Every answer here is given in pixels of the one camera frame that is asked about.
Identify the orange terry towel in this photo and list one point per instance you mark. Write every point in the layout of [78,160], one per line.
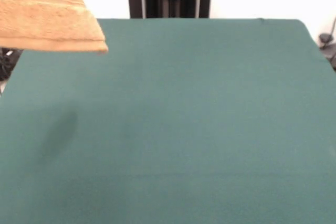
[47,19]

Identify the dark green tablecloth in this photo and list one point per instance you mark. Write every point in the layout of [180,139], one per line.
[210,129]

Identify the black electronics pile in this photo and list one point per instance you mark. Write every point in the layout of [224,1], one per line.
[6,64]

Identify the black clamp mount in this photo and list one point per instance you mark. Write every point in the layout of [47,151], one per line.
[326,39]

